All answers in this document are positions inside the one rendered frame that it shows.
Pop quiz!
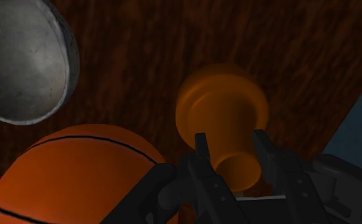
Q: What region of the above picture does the grey metal bowl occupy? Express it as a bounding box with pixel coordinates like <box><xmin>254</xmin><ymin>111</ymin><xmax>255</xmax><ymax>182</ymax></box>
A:
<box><xmin>0</xmin><ymin>0</ymin><xmax>80</xmax><ymax>126</ymax></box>

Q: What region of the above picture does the orange basketball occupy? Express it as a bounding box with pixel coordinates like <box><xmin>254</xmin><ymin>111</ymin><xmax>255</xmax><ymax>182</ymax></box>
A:
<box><xmin>0</xmin><ymin>123</ymin><xmax>181</xmax><ymax>224</ymax></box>

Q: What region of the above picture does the orange vase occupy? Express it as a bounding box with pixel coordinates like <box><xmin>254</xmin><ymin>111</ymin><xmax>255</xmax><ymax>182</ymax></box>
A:
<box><xmin>175</xmin><ymin>64</ymin><xmax>270</xmax><ymax>192</ymax></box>

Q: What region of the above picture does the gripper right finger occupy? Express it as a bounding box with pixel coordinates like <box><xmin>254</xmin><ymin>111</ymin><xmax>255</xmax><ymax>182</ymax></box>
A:
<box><xmin>251</xmin><ymin>129</ymin><xmax>362</xmax><ymax>224</ymax></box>

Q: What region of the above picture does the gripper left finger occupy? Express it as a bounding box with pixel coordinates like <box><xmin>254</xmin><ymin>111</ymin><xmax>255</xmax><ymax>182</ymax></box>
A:
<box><xmin>101</xmin><ymin>132</ymin><xmax>249</xmax><ymax>224</ymax></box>

